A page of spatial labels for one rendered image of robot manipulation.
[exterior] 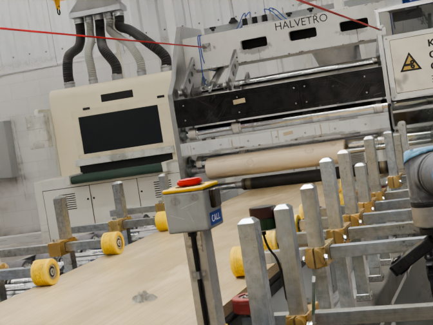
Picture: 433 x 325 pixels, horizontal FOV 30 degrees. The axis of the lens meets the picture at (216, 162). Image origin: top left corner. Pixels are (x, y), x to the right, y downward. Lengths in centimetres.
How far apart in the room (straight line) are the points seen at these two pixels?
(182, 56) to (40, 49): 695
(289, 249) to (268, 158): 268
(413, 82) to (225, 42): 117
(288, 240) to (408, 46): 258
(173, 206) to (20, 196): 1066
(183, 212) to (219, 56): 356
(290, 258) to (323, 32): 296
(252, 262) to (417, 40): 283
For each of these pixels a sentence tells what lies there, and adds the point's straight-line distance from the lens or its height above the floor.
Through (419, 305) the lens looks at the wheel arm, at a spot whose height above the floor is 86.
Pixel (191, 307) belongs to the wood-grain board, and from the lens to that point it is 189.
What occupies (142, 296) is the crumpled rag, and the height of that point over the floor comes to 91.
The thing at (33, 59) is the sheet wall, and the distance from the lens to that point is 1172.
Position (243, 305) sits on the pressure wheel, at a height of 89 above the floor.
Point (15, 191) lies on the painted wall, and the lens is 1193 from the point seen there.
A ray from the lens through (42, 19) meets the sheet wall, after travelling 1171.
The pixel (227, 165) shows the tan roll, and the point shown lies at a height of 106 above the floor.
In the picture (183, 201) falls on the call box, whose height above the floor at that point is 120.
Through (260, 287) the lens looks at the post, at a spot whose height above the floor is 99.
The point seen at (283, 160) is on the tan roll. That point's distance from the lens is 441.
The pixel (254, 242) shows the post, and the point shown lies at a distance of 152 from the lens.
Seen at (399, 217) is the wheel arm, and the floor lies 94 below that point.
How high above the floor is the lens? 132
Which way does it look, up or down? 3 degrees down
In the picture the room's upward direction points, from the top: 9 degrees counter-clockwise
